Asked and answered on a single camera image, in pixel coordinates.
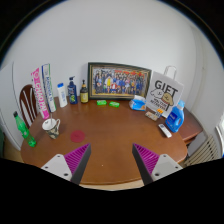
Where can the small snack packet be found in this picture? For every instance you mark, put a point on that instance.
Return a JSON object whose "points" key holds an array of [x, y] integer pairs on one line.
{"points": [[151, 116]]}

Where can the blue detergent bottle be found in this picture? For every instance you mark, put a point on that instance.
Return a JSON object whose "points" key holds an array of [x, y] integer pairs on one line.
{"points": [[176, 117]]}

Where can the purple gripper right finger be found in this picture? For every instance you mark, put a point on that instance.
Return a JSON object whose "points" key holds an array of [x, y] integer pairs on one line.
{"points": [[152, 166]]}

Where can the dark yellow-label pump bottle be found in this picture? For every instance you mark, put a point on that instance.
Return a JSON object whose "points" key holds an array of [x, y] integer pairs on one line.
{"points": [[84, 93]]}

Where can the right green soap pack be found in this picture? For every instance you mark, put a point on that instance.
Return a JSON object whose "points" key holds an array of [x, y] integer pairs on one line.
{"points": [[114, 104]]}

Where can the blue tissue pack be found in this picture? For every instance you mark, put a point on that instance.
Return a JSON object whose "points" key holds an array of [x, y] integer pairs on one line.
{"points": [[138, 103]]}

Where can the white lotion bottle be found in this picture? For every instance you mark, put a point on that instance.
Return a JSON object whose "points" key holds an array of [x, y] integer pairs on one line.
{"points": [[62, 95]]}

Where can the white remote control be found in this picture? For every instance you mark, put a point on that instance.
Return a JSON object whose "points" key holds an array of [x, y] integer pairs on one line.
{"points": [[165, 130]]}

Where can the left green soap pack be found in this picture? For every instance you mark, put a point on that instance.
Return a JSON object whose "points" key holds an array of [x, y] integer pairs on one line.
{"points": [[101, 102]]}

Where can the green soap pack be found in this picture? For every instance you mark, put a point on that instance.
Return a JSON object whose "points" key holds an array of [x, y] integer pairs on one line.
{"points": [[114, 104], [101, 102]]}

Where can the green plastic bottle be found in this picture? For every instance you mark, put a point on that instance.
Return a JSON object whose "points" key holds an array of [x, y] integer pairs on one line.
{"points": [[21, 126]]}

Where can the patterned ceramic mug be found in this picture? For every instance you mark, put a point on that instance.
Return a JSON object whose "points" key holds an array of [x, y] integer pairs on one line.
{"points": [[51, 127]]}

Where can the white gift paper bag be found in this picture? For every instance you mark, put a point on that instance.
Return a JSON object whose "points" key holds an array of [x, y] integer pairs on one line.
{"points": [[164, 91]]}

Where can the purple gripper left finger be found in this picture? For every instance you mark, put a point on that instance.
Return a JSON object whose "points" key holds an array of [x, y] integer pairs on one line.
{"points": [[71, 166]]}

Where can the blue pump bottle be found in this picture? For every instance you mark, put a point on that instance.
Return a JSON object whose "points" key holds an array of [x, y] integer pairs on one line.
{"points": [[72, 92]]}

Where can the red round coaster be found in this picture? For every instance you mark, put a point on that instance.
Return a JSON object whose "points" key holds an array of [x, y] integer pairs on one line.
{"points": [[77, 136]]}

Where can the framed group photo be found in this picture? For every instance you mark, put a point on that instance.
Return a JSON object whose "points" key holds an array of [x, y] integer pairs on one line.
{"points": [[117, 81]]}

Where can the green white tall box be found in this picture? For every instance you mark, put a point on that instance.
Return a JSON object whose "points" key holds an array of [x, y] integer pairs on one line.
{"points": [[48, 87]]}

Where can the pink tall box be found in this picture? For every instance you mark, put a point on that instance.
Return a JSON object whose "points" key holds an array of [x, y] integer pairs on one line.
{"points": [[36, 82]]}

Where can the white radiator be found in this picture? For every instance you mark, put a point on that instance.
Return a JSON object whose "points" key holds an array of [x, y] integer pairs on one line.
{"points": [[205, 153]]}

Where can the wooden chair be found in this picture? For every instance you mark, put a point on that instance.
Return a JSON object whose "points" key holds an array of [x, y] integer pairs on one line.
{"points": [[27, 103]]}

